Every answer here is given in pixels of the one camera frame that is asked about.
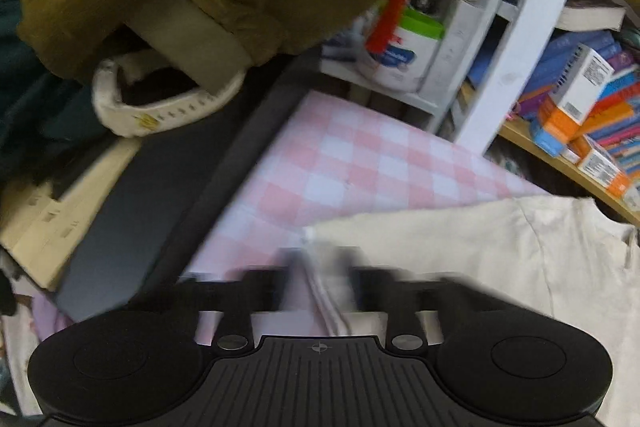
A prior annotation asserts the beige cardboard box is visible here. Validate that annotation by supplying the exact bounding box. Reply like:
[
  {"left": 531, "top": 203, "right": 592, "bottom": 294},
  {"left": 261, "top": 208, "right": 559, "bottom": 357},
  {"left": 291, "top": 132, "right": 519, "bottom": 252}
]
[{"left": 0, "top": 139, "right": 143, "bottom": 293}]

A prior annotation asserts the pink checkered printed tablecloth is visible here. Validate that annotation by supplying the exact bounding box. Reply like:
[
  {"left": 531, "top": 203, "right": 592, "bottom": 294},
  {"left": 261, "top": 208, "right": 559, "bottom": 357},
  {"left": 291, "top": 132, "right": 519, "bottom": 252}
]
[{"left": 185, "top": 89, "right": 551, "bottom": 343}]

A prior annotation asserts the white arched shelf frame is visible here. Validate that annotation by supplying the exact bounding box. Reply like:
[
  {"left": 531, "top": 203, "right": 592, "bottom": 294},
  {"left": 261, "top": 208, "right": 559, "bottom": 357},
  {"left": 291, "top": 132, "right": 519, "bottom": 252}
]
[{"left": 452, "top": 0, "right": 596, "bottom": 155}]

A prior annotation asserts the black digital piano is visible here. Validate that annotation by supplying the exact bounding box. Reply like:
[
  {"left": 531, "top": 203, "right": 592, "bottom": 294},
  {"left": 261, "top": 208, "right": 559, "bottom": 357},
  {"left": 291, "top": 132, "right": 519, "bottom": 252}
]
[{"left": 55, "top": 52, "right": 326, "bottom": 324}]

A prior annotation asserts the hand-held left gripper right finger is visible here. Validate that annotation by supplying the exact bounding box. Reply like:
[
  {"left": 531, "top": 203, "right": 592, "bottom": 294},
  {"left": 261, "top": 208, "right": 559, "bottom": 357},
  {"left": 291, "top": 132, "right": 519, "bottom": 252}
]
[{"left": 344, "top": 246, "right": 521, "bottom": 353}]

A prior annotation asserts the dark green cloth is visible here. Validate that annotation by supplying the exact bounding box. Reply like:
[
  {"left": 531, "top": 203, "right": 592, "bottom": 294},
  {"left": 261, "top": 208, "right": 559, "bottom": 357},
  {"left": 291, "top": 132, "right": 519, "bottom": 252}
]
[{"left": 0, "top": 0, "right": 117, "bottom": 188}]

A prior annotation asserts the white jar green lid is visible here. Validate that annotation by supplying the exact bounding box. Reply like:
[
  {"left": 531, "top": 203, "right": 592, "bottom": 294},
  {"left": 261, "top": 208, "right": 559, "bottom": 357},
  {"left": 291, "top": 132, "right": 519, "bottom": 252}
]
[{"left": 357, "top": 4, "right": 446, "bottom": 94}]

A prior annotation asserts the grey paperback book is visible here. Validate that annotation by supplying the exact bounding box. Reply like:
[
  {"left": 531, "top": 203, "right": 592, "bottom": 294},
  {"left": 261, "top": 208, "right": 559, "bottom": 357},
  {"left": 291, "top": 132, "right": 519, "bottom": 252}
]
[{"left": 555, "top": 0, "right": 628, "bottom": 32}]

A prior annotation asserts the cream t-shirt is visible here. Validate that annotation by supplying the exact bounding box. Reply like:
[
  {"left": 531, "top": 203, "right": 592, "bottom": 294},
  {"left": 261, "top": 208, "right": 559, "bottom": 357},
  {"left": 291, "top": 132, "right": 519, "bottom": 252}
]
[{"left": 302, "top": 197, "right": 640, "bottom": 427}]

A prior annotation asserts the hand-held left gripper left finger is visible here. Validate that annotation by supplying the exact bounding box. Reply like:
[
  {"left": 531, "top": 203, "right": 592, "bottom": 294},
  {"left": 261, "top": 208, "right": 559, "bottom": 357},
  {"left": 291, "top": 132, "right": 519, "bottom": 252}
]
[{"left": 115, "top": 247, "right": 303, "bottom": 353}]

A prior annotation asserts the purple stool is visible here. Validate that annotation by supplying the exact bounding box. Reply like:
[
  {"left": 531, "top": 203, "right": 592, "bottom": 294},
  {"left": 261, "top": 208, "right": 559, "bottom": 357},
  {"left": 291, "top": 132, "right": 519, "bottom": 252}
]
[{"left": 30, "top": 292, "right": 77, "bottom": 339}]

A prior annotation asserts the row of colourful books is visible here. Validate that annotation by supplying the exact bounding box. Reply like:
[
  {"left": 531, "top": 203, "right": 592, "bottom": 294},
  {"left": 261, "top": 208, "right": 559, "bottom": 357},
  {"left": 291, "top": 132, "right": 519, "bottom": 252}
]
[{"left": 467, "top": 27, "right": 640, "bottom": 188}]

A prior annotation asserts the white orange toothbrush box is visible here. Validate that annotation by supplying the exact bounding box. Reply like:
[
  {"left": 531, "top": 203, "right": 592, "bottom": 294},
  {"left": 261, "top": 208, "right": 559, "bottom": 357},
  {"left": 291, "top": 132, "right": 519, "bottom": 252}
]
[{"left": 530, "top": 44, "right": 616, "bottom": 158}]

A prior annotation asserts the wooden bookshelf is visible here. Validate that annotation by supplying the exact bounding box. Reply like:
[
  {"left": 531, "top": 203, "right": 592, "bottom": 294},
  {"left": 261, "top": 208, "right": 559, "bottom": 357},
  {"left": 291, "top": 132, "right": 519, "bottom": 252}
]
[{"left": 495, "top": 0, "right": 640, "bottom": 228}]

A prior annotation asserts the white tall box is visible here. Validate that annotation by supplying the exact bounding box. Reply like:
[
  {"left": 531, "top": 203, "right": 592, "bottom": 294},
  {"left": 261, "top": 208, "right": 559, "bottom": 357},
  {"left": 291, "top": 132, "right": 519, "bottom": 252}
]
[{"left": 420, "top": 0, "right": 483, "bottom": 96}]

